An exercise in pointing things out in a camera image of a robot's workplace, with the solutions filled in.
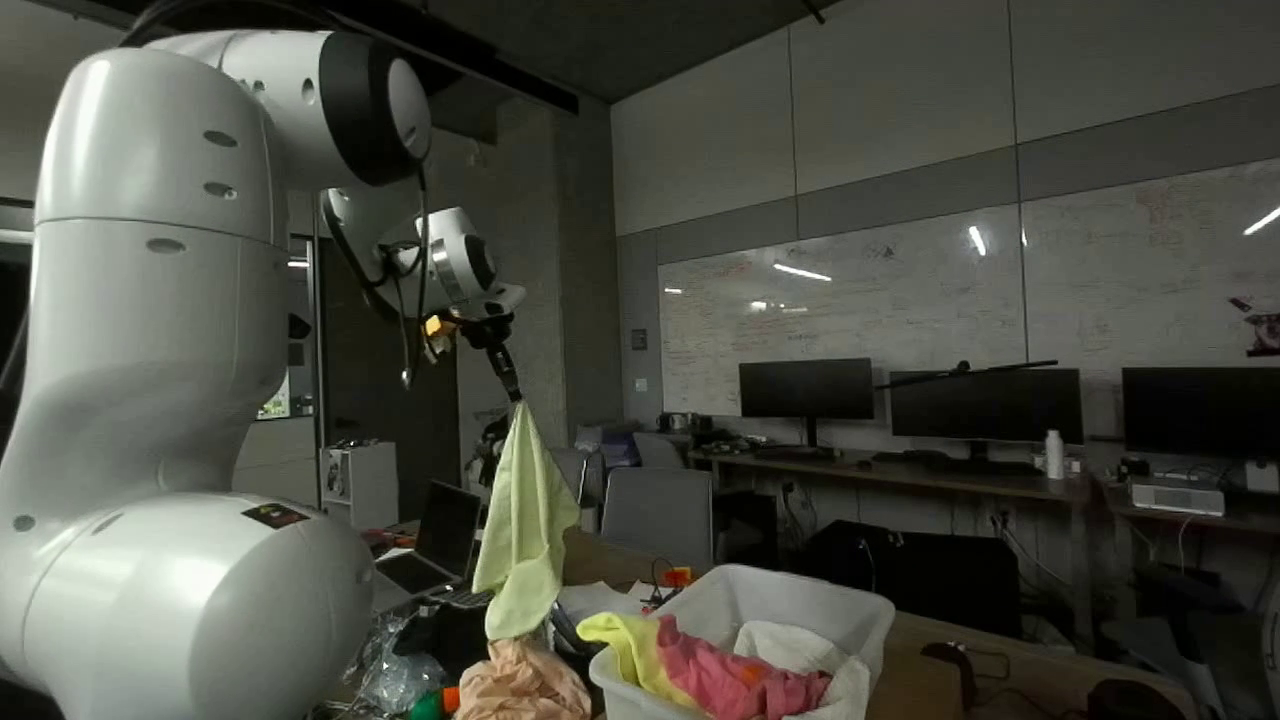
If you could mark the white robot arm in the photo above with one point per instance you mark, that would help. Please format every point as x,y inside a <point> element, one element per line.
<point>138,580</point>

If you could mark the right black monitor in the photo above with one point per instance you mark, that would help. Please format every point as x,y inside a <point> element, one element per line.
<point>1200,408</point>

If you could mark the white plastic storage box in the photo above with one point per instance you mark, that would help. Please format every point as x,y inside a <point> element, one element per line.
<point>732,592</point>

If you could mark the middle black monitor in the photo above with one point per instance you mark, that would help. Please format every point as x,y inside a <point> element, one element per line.
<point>988,406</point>

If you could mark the wooden office desk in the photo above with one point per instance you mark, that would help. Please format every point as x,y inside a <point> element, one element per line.
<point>1032,489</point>

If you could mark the left black monitor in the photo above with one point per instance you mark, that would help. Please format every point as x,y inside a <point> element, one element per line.
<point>808,391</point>

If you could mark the pink cloth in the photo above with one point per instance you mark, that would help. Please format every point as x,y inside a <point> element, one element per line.
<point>732,685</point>

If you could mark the white towel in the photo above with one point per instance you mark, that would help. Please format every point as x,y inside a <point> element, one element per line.
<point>786,647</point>

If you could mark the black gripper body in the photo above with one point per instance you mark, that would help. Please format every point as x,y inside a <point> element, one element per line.
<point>491,329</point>

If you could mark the black monitor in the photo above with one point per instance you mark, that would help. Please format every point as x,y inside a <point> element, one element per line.
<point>1200,408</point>
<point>808,391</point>
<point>988,406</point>

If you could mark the white spray bottle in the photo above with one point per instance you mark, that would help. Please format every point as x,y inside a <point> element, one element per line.
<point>1053,458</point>

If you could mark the light yellow cloth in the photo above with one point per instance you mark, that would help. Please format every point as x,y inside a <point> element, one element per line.
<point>523,546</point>

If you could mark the orange printed t-shirt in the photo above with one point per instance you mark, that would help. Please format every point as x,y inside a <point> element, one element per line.
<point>523,683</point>

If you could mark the yellow-green towel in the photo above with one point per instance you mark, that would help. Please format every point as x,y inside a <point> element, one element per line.
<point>631,652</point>

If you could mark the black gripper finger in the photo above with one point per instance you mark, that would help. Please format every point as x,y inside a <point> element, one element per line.
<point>506,375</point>

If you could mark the open laptop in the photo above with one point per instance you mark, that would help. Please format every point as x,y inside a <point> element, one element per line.
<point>441,548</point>

